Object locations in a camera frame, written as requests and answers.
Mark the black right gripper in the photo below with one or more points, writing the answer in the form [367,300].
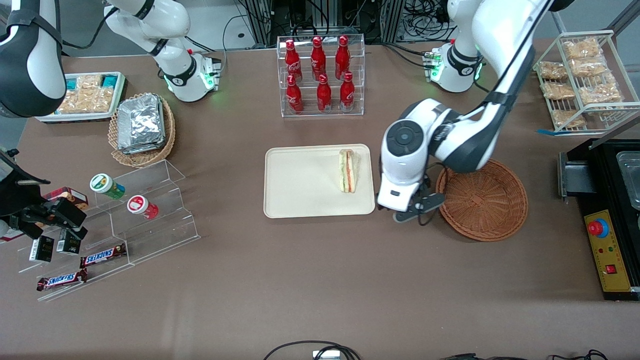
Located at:
[20,204]

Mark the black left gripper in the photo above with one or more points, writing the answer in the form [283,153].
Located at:
[423,188]

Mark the triangle sandwich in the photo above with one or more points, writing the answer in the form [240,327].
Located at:
[349,171]

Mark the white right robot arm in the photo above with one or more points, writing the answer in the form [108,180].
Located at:
[30,55]

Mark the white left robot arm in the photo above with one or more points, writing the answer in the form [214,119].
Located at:
[405,165]

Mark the brown wicker basket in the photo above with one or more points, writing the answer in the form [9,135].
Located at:
[482,205]

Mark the white rectangular snack tray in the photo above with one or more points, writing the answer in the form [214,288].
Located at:
[75,117]

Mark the light wicker basket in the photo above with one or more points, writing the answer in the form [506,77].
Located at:
[145,159]

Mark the beige plastic tray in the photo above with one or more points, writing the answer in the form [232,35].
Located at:
[305,181]

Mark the small black box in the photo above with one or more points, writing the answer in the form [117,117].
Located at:
[41,249]
[69,245]

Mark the brown chocolate box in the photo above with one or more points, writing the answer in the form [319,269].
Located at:
[70,195]

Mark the Snickers chocolate bar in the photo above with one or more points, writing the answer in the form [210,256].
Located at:
[61,280]
[102,256]

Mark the green snack cup white lid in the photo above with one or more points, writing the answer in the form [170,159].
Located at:
[106,185]

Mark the red snack cup white lid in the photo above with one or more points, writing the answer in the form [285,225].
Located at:
[141,206]

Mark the clear acrylic stepped stand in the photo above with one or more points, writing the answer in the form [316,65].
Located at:
[160,235]

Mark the silver foil pack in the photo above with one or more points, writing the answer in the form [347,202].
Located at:
[150,150]
[141,122]

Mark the clear snack pack teal label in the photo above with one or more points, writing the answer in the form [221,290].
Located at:
[84,82]
[85,102]
[110,81]

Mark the red cola bottle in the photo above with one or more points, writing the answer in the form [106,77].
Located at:
[324,96]
[347,94]
[342,57]
[318,60]
[292,62]
[294,97]

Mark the blue tape strip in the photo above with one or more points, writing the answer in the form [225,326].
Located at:
[546,131]

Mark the clear acrylic bottle rack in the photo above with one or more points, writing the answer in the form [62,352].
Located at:
[307,112]

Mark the grey metal block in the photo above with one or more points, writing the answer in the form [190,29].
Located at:
[577,175]

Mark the small grey device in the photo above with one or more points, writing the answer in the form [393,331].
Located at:
[326,355]

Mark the clear bag of fried snacks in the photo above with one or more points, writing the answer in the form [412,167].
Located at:
[568,118]
[552,70]
[589,67]
[600,93]
[582,48]
[557,91]

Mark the black machine base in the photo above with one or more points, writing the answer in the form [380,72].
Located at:
[605,170]

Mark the yellow control box red button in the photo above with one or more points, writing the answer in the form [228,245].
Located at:
[612,250]

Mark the aluminium frame post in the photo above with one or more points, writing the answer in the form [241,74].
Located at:
[392,20]
[260,22]

